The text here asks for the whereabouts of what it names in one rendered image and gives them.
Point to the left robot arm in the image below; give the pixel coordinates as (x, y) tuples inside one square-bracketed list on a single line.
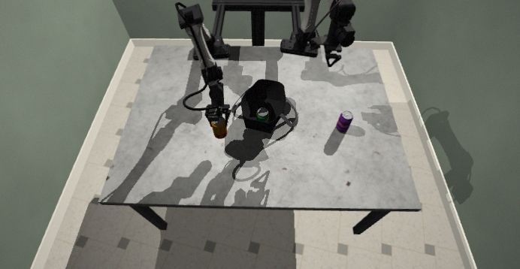
[(340, 26)]

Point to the orange drink can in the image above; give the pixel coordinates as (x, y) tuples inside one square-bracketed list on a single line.
[(219, 129)]

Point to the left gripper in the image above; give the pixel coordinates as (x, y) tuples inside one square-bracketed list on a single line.
[(331, 44)]

